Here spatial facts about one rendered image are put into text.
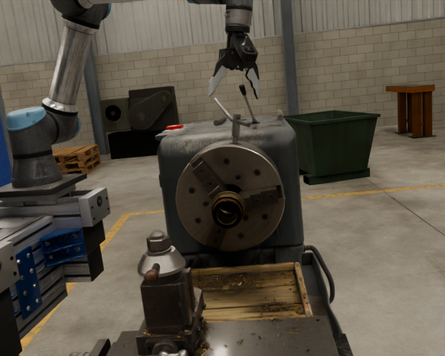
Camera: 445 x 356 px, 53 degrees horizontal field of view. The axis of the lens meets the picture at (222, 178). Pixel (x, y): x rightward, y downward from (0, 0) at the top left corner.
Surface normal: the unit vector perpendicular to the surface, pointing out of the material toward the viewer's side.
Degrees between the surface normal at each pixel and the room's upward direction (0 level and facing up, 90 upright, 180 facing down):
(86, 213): 90
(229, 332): 0
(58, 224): 90
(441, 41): 90
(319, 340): 0
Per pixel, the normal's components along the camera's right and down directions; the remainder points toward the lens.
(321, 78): -0.03, 0.21
